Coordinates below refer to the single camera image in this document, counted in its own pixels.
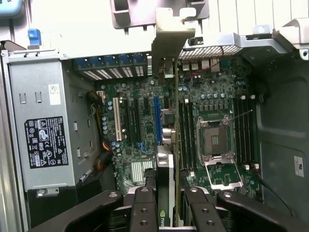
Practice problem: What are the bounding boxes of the grey parts rack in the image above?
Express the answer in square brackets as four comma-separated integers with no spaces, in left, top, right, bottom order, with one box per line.
[110,0,210,30]

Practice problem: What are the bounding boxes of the grey card retention latch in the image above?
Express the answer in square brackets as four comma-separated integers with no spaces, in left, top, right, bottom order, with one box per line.
[274,17,309,61]

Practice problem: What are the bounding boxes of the blue expansion slot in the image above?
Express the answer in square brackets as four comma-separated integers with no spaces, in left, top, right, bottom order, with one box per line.
[153,95,162,144]

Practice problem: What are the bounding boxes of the black plastic fan shroud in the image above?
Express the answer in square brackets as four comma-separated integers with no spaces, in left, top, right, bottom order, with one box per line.
[27,169,118,229]

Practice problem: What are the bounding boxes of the CPU socket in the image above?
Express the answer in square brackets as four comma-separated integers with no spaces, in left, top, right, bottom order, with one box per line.
[196,115,237,163]

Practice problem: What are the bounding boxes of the open black PC case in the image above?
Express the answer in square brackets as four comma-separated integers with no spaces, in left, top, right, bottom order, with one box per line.
[0,18,309,232]

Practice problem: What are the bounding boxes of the metal socket cover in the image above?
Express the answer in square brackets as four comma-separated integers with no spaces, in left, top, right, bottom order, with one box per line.
[203,158,245,191]

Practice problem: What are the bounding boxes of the yellow black power wires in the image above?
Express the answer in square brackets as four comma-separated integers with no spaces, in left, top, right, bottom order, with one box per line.
[85,89,114,171]

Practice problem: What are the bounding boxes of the light blue plastic box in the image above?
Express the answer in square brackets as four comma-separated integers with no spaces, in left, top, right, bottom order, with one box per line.
[0,0,24,18]

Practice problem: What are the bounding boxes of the blue case latch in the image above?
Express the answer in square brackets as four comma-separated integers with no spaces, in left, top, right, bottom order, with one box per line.
[27,28,42,47]

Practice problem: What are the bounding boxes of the silver chipset heatsink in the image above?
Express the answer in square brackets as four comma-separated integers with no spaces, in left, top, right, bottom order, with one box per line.
[131,160,155,182]

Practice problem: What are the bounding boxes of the green motherboard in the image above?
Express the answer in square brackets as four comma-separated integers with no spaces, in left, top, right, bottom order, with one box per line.
[93,57,264,203]

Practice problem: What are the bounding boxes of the thin locking lever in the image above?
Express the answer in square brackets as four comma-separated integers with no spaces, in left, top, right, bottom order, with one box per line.
[228,109,253,121]

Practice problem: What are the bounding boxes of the grey power supply unit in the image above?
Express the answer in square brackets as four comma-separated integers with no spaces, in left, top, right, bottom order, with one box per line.
[6,59,76,193]

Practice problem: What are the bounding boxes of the black RAM slot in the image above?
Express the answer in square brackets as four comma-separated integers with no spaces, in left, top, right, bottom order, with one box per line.
[244,95,250,171]
[190,100,197,178]
[179,99,185,170]
[249,95,256,171]
[238,95,244,171]
[233,95,239,171]
[184,98,191,171]

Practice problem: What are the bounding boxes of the black case cable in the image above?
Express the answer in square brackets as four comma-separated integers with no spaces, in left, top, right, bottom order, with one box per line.
[251,165,296,218]

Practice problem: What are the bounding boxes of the white expansion slot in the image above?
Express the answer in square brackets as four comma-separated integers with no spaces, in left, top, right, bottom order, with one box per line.
[112,96,122,143]

